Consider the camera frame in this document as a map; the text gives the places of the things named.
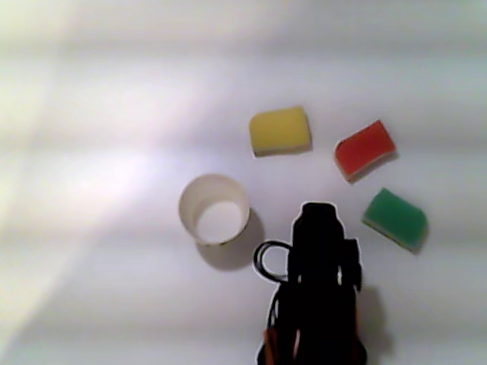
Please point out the red sponge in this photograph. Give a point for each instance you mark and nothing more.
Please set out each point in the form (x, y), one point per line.
(363, 152)

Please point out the green sponge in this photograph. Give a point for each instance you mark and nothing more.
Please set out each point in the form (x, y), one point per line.
(395, 218)

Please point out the white cup with green tape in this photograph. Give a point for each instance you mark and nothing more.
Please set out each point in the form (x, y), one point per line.
(218, 224)

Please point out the yellow sponge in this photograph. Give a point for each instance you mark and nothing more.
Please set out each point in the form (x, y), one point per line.
(279, 131)

